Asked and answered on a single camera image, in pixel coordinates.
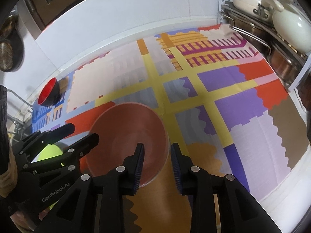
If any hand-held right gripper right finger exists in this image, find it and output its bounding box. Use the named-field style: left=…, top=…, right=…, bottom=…
left=170, top=143, right=282, bottom=233

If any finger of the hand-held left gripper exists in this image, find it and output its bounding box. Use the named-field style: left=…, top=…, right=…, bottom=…
left=21, top=133, right=100, bottom=173
left=11, top=123, right=75, bottom=163

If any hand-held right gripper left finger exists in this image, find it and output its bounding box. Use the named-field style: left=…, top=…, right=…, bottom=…
left=47, top=143, right=146, bottom=233

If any green plate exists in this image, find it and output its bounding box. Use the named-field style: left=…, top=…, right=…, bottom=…
left=36, top=144, right=65, bottom=211

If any red and black bowl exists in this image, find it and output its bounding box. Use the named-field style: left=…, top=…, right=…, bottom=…
left=38, top=77, right=61, bottom=107

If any pink bowl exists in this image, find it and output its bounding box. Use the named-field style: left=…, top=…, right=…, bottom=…
left=85, top=103, right=170, bottom=188

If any person's left forearm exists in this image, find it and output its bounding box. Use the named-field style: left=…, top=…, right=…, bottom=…
left=0, top=148, right=18, bottom=197

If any tall chrome pull-out faucet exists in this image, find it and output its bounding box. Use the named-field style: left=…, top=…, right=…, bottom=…
left=10, top=117, right=31, bottom=136

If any black frying pan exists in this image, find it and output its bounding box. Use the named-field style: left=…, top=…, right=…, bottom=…
left=0, top=35, right=25, bottom=73

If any colourful patchwork mat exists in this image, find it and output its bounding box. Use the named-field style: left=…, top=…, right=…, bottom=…
left=31, top=24, right=308, bottom=233

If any small copper ladle pot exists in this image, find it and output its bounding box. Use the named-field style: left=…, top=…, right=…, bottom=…
left=0, top=8, right=19, bottom=42

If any brown framed window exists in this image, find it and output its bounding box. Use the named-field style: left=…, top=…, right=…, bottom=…
left=23, top=0, right=127, bottom=33

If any copper brown pot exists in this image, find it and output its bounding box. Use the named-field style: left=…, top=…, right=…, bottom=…
left=267, top=41, right=304, bottom=85

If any steel pot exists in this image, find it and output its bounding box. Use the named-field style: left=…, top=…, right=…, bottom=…
left=228, top=11, right=271, bottom=54

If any metal pot shelf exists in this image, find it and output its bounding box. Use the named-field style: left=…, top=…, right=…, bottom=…
left=217, top=0, right=311, bottom=90

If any cream pot with lid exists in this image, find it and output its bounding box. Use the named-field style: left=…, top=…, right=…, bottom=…
left=233, top=0, right=275, bottom=20

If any cream ceramic kettle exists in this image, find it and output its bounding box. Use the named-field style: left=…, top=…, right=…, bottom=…
left=261, top=0, right=311, bottom=54

